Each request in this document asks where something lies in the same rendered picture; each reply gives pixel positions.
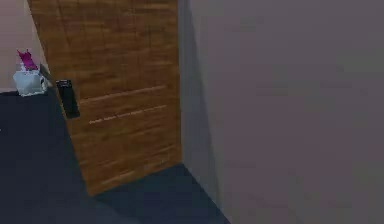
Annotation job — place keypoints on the white pot pink houseplant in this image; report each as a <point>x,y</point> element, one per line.
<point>29,81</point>

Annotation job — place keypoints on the brown wooden room door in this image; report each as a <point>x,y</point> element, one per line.
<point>123,86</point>

